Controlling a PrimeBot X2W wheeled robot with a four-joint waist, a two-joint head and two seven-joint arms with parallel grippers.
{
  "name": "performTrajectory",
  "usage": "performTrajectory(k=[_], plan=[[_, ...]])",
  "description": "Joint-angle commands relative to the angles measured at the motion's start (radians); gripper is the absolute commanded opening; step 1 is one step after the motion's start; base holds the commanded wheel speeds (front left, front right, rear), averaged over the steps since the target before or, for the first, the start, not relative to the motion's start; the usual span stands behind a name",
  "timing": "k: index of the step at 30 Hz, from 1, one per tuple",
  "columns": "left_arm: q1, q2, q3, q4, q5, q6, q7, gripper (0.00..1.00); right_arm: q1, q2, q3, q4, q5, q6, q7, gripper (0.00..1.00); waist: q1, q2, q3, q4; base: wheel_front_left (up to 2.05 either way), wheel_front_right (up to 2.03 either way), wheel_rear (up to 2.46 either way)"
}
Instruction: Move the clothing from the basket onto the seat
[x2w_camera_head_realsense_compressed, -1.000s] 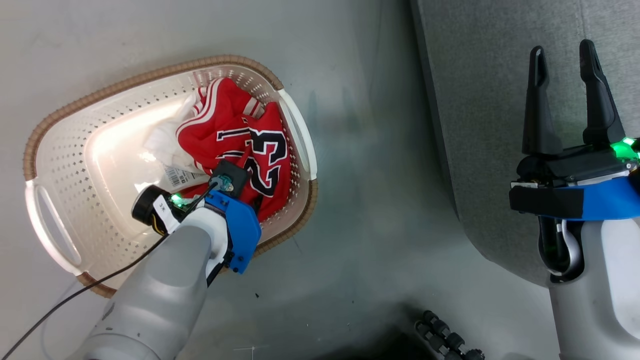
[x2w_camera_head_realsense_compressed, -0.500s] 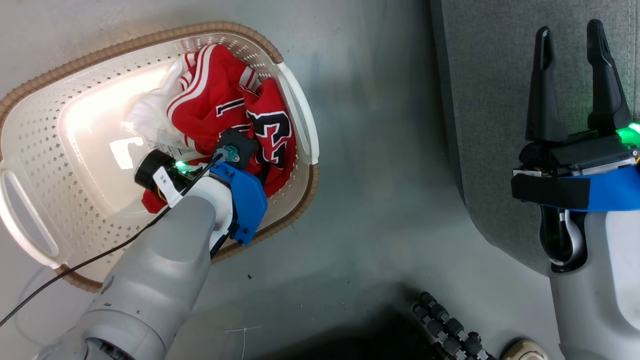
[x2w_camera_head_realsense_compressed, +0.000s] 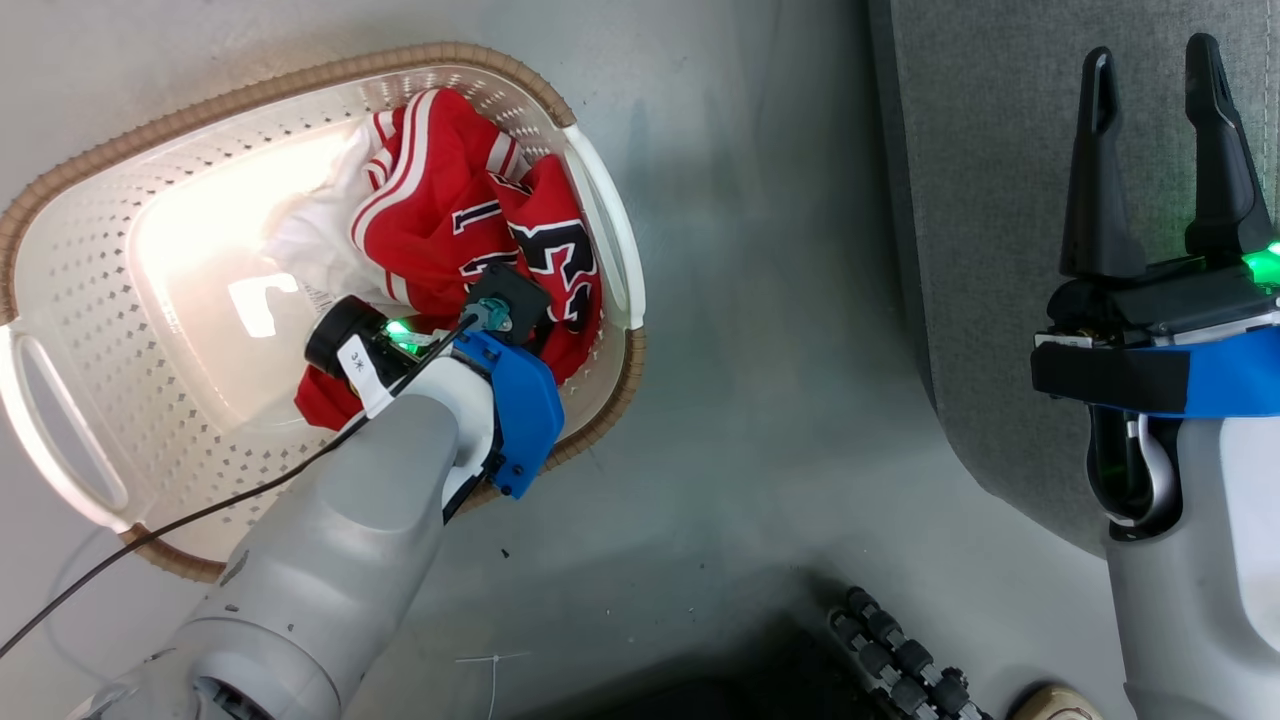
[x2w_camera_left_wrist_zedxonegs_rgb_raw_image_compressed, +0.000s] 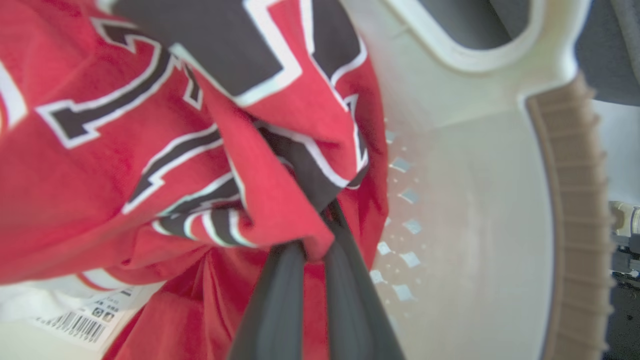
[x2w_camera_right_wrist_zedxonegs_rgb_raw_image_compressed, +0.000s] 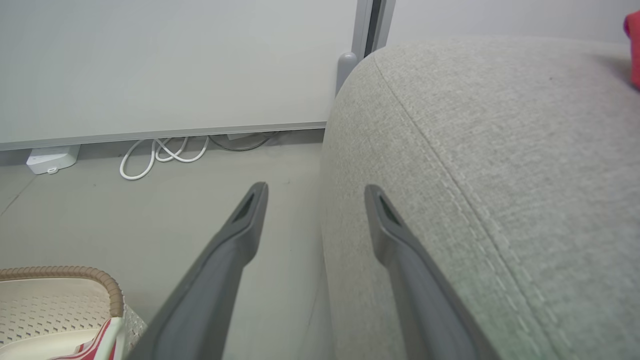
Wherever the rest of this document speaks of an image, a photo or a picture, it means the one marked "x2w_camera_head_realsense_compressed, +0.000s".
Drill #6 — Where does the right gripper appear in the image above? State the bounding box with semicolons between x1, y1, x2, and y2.
1033;33;1280;351

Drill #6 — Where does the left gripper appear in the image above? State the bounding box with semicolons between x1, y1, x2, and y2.
304;295;471;401

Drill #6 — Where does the red basketball jersey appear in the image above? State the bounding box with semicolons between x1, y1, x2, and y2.
295;88;603;431

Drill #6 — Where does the grey fabric surface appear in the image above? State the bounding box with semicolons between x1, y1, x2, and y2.
868;0;1280;557

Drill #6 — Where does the white garment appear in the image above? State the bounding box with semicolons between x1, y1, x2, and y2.
262;125;401;313

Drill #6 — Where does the cream perforated laundry basket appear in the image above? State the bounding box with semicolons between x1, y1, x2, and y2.
0;42;648;584

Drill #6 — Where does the beige rounded object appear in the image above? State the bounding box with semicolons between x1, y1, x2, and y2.
1010;683;1107;720

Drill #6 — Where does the black roller base wheel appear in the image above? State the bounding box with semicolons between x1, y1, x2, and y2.
828;586;993;720

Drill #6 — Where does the white cable label tag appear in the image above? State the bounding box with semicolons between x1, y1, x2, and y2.
337;335;397;419

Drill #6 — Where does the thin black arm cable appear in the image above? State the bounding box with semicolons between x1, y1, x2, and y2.
0;315;481;661

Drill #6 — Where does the white cable tie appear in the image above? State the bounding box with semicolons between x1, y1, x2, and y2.
455;652;532;720

